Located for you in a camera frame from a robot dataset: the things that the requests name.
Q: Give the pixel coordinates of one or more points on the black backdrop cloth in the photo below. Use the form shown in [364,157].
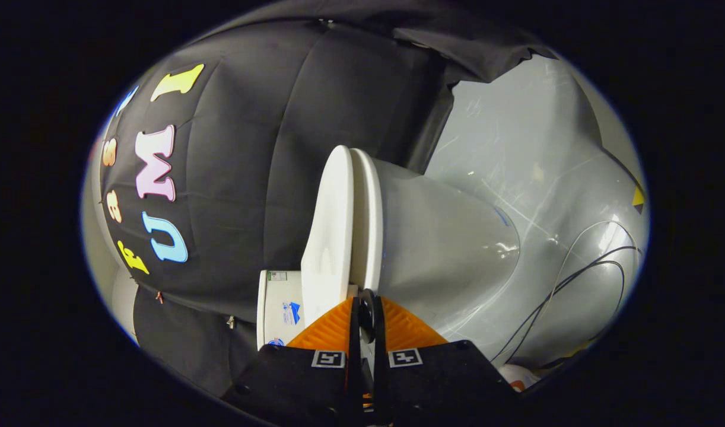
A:
[238,178]

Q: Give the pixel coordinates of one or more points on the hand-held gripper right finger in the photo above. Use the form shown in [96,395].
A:
[379,379]

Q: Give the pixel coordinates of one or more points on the yellow tape piece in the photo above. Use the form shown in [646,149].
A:
[638,198]

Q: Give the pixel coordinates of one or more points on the white toilet lid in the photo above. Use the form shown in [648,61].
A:
[330,237]

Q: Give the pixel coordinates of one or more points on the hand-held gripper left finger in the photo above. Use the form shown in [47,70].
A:
[355,379]

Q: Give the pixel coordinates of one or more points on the white toilet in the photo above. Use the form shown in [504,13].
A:
[433,237]

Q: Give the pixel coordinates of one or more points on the white and orange object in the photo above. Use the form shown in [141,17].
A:
[517,376]

